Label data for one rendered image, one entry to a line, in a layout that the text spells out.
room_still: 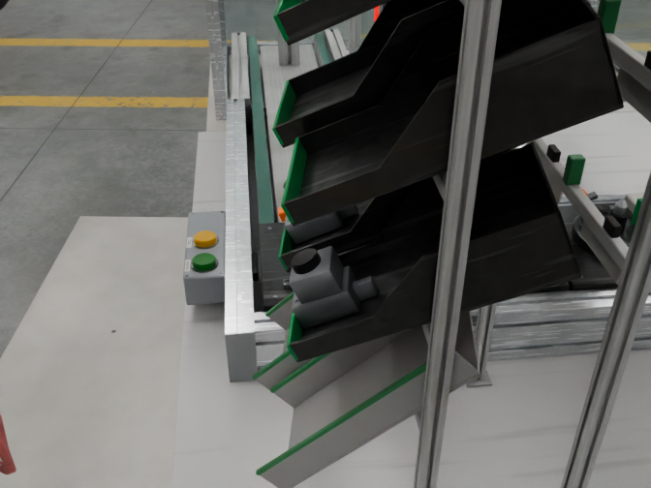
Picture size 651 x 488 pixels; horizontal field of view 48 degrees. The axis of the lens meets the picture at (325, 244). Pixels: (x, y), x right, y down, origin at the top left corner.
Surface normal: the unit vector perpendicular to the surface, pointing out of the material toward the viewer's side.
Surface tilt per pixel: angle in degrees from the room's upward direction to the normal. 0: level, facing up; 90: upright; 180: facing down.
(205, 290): 90
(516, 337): 90
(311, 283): 90
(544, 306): 0
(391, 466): 0
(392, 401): 90
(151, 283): 0
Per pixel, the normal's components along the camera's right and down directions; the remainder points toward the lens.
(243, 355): 0.11, 0.56
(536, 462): 0.00, -0.83
